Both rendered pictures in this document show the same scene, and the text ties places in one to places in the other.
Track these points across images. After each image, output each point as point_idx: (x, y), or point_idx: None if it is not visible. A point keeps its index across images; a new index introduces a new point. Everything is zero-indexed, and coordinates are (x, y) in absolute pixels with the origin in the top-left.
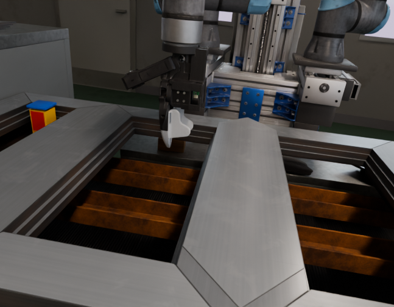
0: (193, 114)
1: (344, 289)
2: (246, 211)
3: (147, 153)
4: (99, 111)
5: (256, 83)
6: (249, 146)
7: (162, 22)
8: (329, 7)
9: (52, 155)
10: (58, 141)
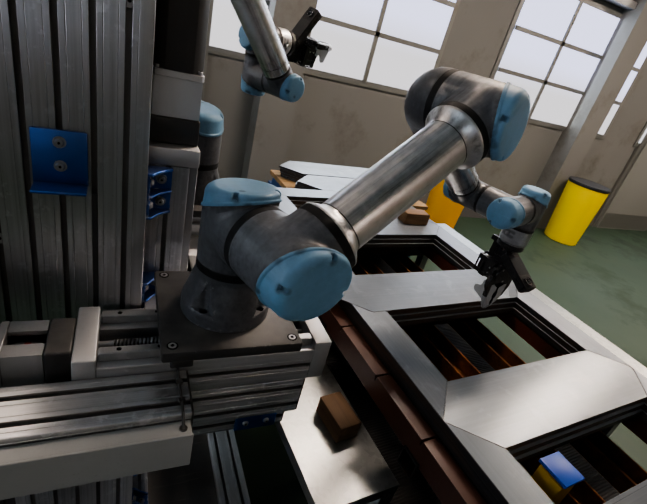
0: (376, 334)
1: None
2: (466, 283)
3: (374, 444)
4: (479, 418)
5: None
6: (397, 288)
7: (531, 236)
8: (221, 129)
9: (556, 380)
10: (547, 395)
